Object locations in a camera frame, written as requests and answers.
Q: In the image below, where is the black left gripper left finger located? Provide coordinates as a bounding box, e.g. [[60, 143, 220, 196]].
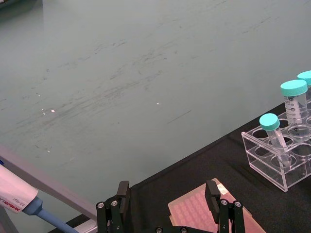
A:
[[96, 181, 131, 233]]

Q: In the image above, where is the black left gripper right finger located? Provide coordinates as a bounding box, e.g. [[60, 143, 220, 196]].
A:
[[205, 180, 245, 233]]

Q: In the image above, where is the pink well plate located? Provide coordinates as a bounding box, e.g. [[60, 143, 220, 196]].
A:
[[167, 178, 265, 233]]

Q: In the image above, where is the black table cloth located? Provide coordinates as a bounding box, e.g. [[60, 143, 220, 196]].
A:
[[64, 93, 311, 233]]

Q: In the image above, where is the grey metal stand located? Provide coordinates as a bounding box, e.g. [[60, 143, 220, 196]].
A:
[[0, 145, 98, 233]]

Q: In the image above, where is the clear acrylic tube rack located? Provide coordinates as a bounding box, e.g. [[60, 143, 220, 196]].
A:
[[241, 112, 311, 193]]

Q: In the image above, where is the white and blue pipette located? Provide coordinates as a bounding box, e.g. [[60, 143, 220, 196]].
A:
[[0, 159, 81, 233]]

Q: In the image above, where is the small teal-capped centrifuge tube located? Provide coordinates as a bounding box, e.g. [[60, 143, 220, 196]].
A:
[[259, 113, 292, 167]]

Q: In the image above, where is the large teal-capped centrifuge tube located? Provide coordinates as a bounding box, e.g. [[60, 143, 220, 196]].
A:
[[297, 70, 311, 102], [280, 79, 311, 136]]

